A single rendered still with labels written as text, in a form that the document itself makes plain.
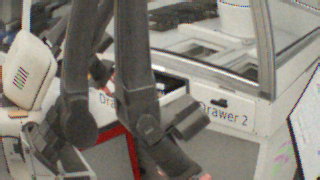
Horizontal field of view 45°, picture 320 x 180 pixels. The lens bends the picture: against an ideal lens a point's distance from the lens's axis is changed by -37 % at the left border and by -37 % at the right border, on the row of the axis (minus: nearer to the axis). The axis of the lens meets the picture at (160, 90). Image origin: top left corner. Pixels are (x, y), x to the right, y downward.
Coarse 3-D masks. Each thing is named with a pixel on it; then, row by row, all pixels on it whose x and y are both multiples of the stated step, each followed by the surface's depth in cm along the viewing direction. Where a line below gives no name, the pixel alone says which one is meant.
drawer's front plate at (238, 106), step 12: (192, 84) 185; (204, 84) 183; (192, 96) 187; (204, 96) 183; (216, 96) 179; (228, 96) 175; (216, 108) 181; (228, 108) 176; (240, 108) 172; (252, 108) 167; (216, 120) 182; (228, 120) 178; (240, 120) 174; (252, 120) 169
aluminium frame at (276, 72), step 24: (264, 0) 146; (264, 24) 152; (264, 48) 156; (288, 48) 170; (312, 48) 195; (192, 72) 186; (216, 72) 178; (264, 72) 160; (288, 72) 170; (264, 96) 163
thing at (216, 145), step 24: (192, 144) 199; (216, 144) 190; (240, 144) 181; (264, 144) 170; (288, 144) 192; (144, 168) 225; (216, 168) 194; (240, 168) 184; (264, 168) 175; (288, 168) 205
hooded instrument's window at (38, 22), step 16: (0, 0) 256; (16, 0) 230; (32, 0) 228; (48, 0) 239; (64, 0) 250; (0, 16) 260; (16, 16) 234; (32, 16) 233; (48, 16) 244; (0, 32) 264; (16, 32) 237; (32, 32) 237; (0, 48) 270
